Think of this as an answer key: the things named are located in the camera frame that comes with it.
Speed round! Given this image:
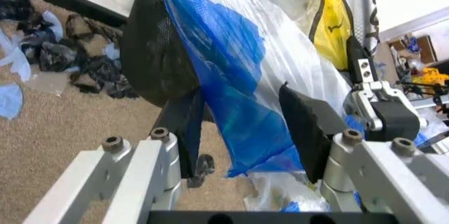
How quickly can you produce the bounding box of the yellow plastic bag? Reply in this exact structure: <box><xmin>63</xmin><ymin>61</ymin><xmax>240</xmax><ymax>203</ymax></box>
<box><xmin>307</xmin><ymin>0</ymin><xmax>355</xmax><ymax>72</ymax></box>

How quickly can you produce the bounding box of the aluminium frame rack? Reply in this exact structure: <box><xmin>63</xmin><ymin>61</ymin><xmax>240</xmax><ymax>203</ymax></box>
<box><xmin>377</xmin><ymin>6</ymin><xmax>449</xmax><ymax>41</ymax></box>

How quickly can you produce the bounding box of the brown cardboard box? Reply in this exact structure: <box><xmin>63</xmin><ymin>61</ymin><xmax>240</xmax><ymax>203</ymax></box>
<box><xmin>387</xmin><ymin>34</ymin><xmax>438</xmax><ymax>65</ymax></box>

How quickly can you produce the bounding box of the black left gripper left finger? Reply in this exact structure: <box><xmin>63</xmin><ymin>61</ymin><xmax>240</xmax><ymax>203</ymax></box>
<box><xmin>20</xmin><ymin>89</ymin><xmax>207</xmax><ymax>224</ymax></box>

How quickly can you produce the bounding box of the dark grey crumpled bag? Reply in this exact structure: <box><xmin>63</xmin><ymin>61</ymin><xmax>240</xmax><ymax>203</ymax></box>
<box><xmin>37</xmin><ymin>41</ymin><xmax>77</xmax><ymax>73</ymax></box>

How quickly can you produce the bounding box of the black crumpled trash bag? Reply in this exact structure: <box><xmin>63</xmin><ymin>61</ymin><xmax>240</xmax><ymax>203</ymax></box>
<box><xmin>68</xmin><ymin>55</ymin><xmax>140</xmax><ymax>100</ymax></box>

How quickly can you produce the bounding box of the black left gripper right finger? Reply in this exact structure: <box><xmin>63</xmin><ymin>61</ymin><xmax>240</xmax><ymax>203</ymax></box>
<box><xmin>278</xmin><ymin>82</ymin><xmax>449</xmax><ymax>224</ymax></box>

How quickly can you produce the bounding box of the dark crumpled trash pile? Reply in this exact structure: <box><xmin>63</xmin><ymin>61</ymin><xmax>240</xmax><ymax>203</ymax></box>
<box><xmin>0</xmin><ymin>0</ymin><xmax>38</xmax><ymax>22</ymax></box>

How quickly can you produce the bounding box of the yellow toy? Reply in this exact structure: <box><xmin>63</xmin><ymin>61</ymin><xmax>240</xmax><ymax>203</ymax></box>
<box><xmin>410</xmin><ymin>66</ymin><xmax>449</xmax><ymax>86</ymax></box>

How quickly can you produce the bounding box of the white torn paper strip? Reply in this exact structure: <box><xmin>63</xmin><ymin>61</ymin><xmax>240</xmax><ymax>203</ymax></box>
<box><xmin>0</xmin><ymin>26</ymin><xmax>33</xmax><ymax>82</ymax></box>

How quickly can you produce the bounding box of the black mesh trash bin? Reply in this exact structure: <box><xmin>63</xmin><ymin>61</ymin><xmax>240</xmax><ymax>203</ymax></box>
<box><xmin>118</xmin><ymin>0</ymin><xmax>216</xmax><ymax>124</ymax></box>

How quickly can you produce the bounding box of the blue plastic garbage bag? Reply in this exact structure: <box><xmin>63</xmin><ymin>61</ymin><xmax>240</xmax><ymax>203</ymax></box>
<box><xmin>152</xmin><ymin>0</ymin><xmax>306</xmax><ymax>179</ymax></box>

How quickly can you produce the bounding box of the pale blue paper scrap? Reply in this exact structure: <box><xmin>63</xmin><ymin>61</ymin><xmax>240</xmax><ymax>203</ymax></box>
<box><xmin>0</xmin><ymin>82</ymin><xmax>25</xmax><ymax>119</ymax></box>

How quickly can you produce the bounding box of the small clear plastic bag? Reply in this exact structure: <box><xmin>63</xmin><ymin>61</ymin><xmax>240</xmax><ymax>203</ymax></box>
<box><xmin>243</xmin><ymin>172</ymin><xmax>333</xmax><ymax>213</ymax></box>

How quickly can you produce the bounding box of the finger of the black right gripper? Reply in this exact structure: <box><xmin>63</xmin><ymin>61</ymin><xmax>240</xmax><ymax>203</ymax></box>
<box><xmin>345</xmin><ymin>35</ymin><xmax>428</xmax><ymax>133</ymax></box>

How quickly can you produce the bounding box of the large clear plastic bag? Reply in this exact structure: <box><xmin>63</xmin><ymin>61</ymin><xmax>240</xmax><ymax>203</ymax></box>
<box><xmin>150</xmin><ymin>0</ymin><xmax>358</xmax><ymax>135</ymax></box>

